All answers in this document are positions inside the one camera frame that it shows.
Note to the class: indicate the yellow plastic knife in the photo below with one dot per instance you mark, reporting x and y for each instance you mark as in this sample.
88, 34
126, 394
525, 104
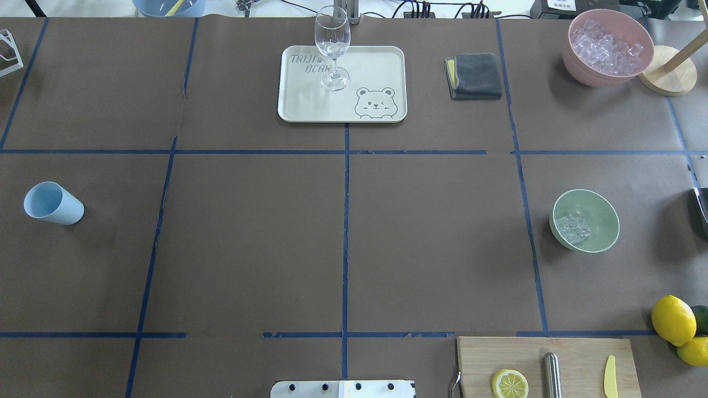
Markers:
610, 387

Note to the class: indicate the clear wine glass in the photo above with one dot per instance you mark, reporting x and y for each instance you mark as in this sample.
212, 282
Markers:
332, 35

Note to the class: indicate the grey folded cloth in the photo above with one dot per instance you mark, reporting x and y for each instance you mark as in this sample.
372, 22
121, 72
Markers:
473, 77

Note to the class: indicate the wooden cutting board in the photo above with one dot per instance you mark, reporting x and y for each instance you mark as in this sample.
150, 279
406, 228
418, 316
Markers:
581, 364

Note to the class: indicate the metal ice scoop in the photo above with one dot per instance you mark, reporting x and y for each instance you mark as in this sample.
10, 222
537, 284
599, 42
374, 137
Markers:
700, 196

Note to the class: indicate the wooden stand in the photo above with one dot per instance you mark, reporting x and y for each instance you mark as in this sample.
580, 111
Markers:
671, 72

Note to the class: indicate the cream bear tray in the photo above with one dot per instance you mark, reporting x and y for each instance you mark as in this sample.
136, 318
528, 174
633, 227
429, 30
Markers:
376, 92

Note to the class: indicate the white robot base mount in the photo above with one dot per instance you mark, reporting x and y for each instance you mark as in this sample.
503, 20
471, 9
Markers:
344, 388

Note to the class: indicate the yellow lemon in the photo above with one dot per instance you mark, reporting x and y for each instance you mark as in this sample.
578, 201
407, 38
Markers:
694, 352
673, 320

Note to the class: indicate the blue bowl with fork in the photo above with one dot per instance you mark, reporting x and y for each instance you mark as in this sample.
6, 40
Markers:
176, 9

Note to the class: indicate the ice cubes in green bowl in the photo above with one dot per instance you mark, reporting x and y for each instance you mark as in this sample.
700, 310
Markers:
573, 228

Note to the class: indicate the green bowl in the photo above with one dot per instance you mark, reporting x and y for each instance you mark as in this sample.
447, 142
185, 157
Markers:
599, 213

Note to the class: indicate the green lime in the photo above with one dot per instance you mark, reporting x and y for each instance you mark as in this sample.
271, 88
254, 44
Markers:
700, 313

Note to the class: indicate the light blue plastic cup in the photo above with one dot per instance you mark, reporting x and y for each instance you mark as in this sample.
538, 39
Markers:
51, 202

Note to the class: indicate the lemon half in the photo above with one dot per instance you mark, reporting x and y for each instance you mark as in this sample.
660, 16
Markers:
508, 383

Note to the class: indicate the pink bowl with ice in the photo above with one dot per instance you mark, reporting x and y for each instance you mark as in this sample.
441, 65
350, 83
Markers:
605, 47

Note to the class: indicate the white wire cup rack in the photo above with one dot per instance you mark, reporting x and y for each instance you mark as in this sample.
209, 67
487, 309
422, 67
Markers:
11, 60

